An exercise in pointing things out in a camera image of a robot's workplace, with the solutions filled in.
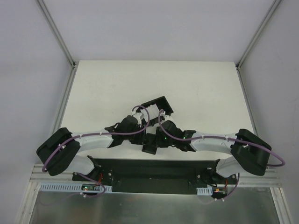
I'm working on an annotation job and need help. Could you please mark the white cards in tray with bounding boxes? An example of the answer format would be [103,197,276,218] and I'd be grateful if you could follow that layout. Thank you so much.
[146,104,160,119]

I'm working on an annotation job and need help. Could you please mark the left aluminium frame post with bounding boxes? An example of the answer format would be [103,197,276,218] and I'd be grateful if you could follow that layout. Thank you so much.
[36,0,76,68]

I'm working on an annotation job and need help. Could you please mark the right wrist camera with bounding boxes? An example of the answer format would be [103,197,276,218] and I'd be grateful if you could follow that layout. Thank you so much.
[162,112,174,122]

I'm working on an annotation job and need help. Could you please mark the aluminium front frame rail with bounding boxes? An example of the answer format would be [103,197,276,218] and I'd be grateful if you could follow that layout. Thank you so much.
[30,163,283,187]

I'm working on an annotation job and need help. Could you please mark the right white cable duct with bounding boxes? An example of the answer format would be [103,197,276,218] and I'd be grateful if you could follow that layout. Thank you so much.
[196,186,213,196]

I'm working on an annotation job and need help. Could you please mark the aluminium frame post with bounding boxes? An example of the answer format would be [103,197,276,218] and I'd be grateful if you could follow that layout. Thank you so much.
[36,0,76,68]
[236,0,283,70]

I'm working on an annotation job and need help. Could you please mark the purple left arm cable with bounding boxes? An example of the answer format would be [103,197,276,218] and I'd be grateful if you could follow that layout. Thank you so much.
[42,105,151,173]

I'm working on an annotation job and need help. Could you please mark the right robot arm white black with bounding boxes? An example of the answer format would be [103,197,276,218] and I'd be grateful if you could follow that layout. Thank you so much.
[156,120,271,184]

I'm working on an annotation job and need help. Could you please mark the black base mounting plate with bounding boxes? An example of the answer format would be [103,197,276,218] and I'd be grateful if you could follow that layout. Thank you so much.
[87,159,237,195]

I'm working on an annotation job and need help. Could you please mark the black leather card holder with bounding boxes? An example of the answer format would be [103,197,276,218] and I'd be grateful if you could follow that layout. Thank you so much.
[142,133,157,155]

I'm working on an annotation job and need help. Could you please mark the black plastic card tray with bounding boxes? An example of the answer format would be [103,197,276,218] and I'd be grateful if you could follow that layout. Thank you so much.
[141,96,173,126]

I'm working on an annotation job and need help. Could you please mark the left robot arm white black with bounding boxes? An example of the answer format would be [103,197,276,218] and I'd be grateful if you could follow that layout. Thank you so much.
[36,112,150,182]

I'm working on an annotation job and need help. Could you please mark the left white cable duct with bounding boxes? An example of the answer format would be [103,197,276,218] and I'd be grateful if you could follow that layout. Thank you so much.
[40,183,113,193]

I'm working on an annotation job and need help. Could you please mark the right aluminium frame post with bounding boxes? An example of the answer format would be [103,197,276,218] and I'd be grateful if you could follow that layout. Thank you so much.
[236,0,283,70]

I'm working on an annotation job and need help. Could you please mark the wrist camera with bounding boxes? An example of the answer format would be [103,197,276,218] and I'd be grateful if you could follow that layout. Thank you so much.
[162,112,174,122]
[131,111,144,123]

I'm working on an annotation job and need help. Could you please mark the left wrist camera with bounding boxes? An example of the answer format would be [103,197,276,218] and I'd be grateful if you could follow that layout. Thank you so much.
[131,111,144,123]

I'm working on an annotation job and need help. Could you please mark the white cable duct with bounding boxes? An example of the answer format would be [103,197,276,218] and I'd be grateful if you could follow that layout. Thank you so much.
[40,183,113,193]
[196,186,213,196]

